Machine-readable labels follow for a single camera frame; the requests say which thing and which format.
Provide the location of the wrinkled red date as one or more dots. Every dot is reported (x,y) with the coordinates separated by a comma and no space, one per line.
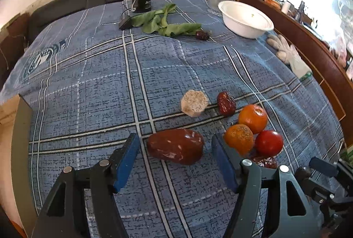
(226,103)
(264,162)

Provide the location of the cardboard box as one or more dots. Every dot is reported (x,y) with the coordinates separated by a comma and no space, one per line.
(22,127)

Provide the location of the green leafy vegetable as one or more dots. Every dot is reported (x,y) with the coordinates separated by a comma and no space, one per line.
(165,23)

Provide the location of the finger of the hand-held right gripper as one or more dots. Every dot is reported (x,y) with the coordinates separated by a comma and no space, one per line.
(306,175)
(324,166)

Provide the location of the white bowl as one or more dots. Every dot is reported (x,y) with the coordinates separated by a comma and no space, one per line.
(245,18)

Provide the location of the white glove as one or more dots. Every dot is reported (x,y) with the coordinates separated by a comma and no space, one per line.
(292,55)

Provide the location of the speckled orange tangerine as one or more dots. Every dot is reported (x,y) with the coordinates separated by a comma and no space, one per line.
(238,139)

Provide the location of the blue plaid blanket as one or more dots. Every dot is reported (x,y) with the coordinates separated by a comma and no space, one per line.
(91,94)

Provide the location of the small black flat object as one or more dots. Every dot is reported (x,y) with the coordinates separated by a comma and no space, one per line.
(125,23)

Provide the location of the red tomato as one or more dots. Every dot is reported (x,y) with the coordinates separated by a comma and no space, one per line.
(269,143)

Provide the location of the large dark red date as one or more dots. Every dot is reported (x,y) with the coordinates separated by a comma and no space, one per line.
(175,150)

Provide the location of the round beige cut root piece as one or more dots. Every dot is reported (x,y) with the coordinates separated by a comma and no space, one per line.
(194,102)

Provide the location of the smooth orange tangerine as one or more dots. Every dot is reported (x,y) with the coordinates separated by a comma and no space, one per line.
(253,118)

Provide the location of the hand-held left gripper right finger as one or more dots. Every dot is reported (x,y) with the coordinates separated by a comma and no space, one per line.
(222,163)

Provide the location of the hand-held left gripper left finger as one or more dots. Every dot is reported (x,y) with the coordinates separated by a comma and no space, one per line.
(127,160)

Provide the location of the dark date near leaves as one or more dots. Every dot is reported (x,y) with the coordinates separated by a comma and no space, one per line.
(202,35)

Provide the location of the black cylindrical device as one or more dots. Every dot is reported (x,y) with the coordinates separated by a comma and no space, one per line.
(142,3)

